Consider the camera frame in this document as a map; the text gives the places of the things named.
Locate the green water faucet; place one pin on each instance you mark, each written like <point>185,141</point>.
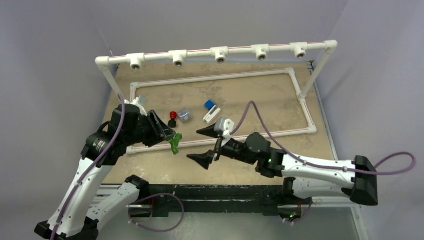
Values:
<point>174,141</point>

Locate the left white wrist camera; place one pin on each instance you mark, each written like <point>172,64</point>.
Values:
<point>140,103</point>

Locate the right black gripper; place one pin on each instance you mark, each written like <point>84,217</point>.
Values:
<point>205,159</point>

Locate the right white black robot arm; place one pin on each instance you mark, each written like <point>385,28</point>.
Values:
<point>304,177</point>

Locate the white faucet with blue handle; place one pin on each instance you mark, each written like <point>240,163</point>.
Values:
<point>213,111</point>

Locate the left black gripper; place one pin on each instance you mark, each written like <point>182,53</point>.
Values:
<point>164,130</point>

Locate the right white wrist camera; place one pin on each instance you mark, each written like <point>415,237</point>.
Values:
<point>224,127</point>

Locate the white pvc pipe frame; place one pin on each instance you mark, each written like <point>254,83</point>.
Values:
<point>220,54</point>

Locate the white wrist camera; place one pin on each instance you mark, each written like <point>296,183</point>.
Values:
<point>224,127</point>
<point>140,103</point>

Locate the black faucet with red handle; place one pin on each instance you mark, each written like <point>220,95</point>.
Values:
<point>172,123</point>

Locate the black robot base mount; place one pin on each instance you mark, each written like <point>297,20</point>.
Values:
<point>268,200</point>

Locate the aluminium table frame rail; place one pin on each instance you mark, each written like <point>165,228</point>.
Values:
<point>106,190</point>

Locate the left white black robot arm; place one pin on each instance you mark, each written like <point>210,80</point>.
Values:
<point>75,219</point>

